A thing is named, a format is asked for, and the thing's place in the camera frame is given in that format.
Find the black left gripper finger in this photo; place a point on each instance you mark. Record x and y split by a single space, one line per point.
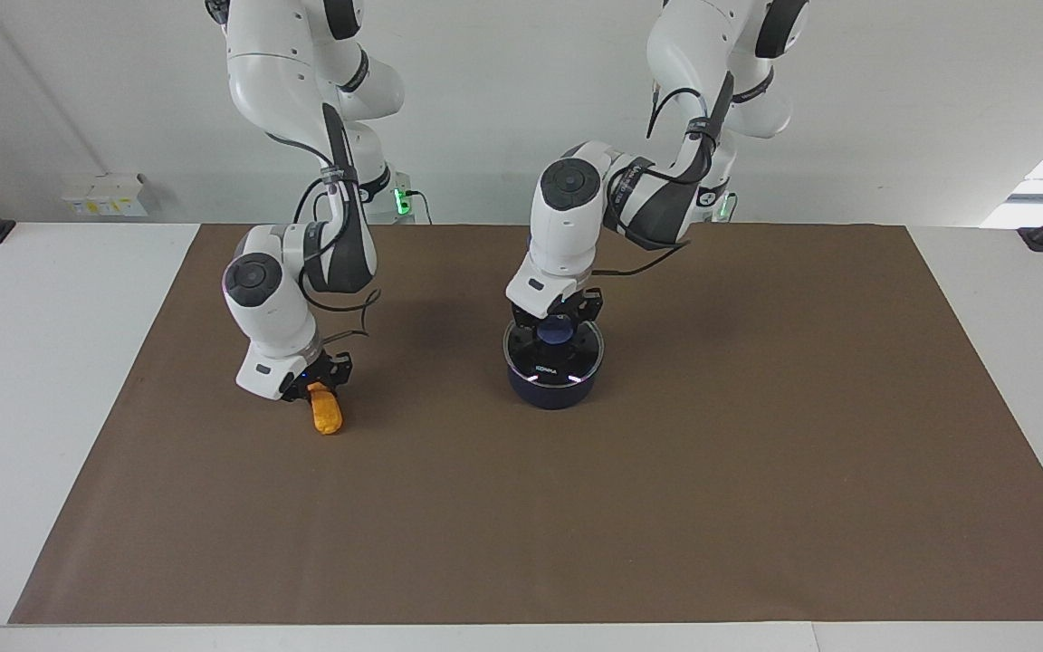
524 324
588 305

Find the yellow toy corn cob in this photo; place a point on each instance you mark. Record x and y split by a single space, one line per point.
327 417

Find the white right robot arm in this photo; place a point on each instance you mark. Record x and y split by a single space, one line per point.
268 299

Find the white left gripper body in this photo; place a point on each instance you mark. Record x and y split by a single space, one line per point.
535 285

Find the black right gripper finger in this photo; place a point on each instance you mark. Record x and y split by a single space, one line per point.
339 369
298 391

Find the brown table mat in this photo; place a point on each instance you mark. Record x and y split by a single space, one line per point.
666 498

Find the glass lid with lavender knob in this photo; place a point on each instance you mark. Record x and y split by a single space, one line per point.
553 362

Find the white unit with green light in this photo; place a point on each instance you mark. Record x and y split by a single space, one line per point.
401 195

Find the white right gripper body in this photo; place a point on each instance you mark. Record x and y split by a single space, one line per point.
263 373

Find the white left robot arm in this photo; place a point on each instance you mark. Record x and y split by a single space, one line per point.
567 217

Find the white wall box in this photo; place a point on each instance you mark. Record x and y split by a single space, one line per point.
105 195

